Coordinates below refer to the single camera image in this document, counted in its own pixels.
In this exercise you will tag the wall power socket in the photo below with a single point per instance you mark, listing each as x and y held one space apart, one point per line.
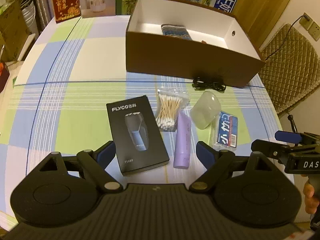
310 26

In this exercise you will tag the purple cream tube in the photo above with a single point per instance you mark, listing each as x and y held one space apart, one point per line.
183 142

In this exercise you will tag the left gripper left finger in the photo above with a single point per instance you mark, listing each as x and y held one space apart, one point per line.
94 163

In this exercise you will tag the black shaver box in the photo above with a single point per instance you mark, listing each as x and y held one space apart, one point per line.
139 144

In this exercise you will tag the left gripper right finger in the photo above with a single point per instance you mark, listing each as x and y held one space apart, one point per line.
216 163

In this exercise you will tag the person's right hand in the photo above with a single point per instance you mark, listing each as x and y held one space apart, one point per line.
310 200

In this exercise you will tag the brown cardboard boxes pile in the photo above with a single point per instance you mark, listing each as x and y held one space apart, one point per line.
18 21

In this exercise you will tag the bag of cotton swabs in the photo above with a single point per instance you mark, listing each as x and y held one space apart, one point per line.
169 103

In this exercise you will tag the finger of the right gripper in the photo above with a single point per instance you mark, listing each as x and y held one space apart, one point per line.
297 138
273 150

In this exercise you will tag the quilted cushioned chair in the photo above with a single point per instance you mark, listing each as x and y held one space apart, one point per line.
291 72

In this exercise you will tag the clear plastic cup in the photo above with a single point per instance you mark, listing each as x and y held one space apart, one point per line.
205 110

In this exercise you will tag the brown cardboard storage box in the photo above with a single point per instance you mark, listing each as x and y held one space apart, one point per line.
229 56

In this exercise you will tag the striped knitted sock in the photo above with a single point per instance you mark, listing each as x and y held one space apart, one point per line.
177 31

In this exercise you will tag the checkered tablecloth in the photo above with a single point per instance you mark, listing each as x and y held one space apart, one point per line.
58 103

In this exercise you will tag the blue dental floss box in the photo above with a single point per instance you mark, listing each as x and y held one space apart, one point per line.
226 132

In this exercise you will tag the wooden wardrobe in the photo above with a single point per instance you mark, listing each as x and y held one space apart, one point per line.
258 17

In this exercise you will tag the red gift box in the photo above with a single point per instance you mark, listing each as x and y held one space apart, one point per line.
66 9

